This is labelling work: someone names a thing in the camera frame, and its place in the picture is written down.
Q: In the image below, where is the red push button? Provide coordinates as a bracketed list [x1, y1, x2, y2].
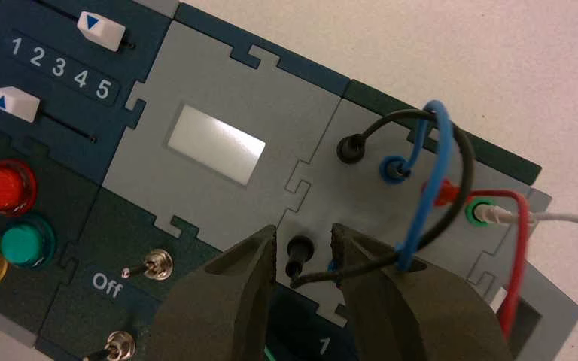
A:
[0, 159, 38, 217]

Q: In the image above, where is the black jumper wire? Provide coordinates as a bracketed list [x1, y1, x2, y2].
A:
[286, 108, 476, 290]

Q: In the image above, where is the metal toggle switch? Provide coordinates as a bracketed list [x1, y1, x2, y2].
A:
[81, 330, 137, 361]
[121, 247, 175, 281]

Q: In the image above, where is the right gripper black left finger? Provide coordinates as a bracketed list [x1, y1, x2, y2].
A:
[141, 225, 278, 361]

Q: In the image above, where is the blue jumper wire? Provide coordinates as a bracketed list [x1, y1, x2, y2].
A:
[327, 99, 455, 274]

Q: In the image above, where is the white jumper wire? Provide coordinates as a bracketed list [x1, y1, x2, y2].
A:
[473, 203, 578, 308]

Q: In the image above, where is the green push button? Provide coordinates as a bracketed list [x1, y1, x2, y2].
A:
[0, 214, 56, 270]

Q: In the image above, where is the grey and teal control box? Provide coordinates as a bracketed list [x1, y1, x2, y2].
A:
[0, 0, 578, 361]

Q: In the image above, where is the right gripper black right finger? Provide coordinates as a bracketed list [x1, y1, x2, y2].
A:
[331, 223, 514, 361]

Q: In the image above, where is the white slider knob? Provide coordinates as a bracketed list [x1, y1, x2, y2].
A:
[76, 11, 127, 53]
[0, 86, 41, 123]

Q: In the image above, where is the red jumper wire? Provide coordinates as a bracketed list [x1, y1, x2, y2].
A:
[421, 178, 531, 342]

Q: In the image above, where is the small grey display screen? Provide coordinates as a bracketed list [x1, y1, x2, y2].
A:
[167, 103, 267, 187]

